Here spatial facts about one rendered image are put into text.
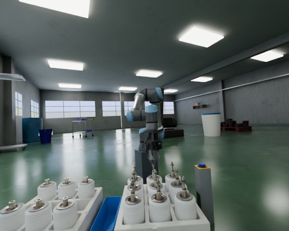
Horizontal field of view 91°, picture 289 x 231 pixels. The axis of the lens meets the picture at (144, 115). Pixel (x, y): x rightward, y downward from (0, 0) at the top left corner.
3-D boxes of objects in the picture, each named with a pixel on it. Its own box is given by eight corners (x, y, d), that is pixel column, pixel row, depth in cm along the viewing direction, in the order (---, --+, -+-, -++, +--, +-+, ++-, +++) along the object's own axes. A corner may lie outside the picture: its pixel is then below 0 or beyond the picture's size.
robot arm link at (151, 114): (157, 105, 93) (157, 104, 84) (158, 122, 92) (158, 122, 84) (145, 106, 94) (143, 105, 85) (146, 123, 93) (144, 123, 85)
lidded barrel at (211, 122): (210, 134, 493) (209, 113, 495) (226, 135, 441) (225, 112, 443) (198, 135, 468) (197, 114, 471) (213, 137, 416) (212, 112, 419)
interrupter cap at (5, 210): (11, 204, 67) (11, 203, 67) (27, 203, 67) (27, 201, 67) (-6, 215, 59) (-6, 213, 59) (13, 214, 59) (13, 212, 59)
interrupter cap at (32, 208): (36, 202, 67) (36, 201, 67) (52, 201, 67) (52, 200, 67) (23, 213, 59) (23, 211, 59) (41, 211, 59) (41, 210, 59)
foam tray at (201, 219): (125, 212, 95) (125, 185, 95) (183, 208, 96) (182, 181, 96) (115, 277, 56) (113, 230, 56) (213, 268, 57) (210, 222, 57)
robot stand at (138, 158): (136, 177, 152) (134, 149, 153) (150, 173, 160) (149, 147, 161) (142, 184, 136) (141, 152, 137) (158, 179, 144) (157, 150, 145)
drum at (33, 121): (25, 141, 585) (24, 118, 588) (44, 140, 613) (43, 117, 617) (19, 143, 527) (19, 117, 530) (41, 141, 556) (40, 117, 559)
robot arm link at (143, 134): (140, 139, 156) (139, 127, 156) (152, 139, 154) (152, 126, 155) (138, 141, 144) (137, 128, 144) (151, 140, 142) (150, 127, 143)
